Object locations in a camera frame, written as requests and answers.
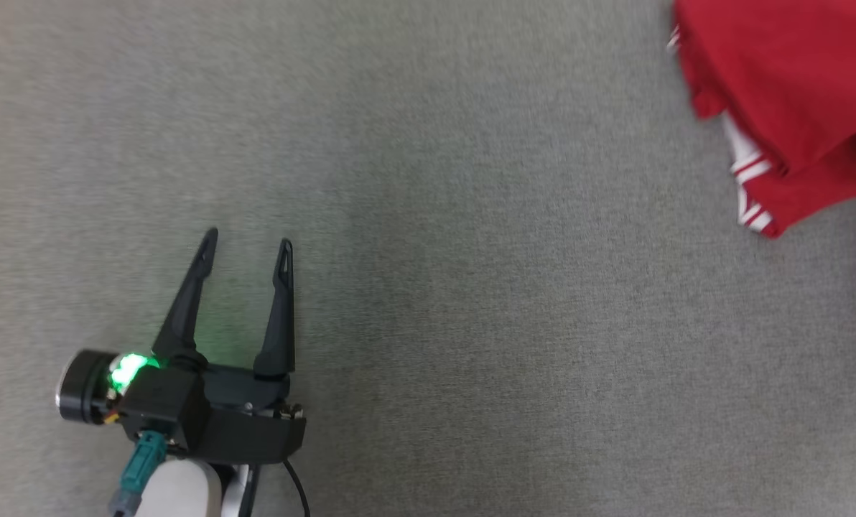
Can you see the grey fabric sofa seat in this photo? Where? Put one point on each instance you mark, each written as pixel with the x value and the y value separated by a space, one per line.
pixel 471 287

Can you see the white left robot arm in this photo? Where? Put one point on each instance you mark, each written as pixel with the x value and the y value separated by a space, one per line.
pixel 184 492

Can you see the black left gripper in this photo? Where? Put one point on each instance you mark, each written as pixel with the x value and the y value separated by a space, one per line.
pixel 256 420

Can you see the red basketball jersey black print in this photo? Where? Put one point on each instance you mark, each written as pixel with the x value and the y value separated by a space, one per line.
pixel 794 72

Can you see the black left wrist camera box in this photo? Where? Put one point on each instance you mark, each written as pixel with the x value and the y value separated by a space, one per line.
pixel 162 409

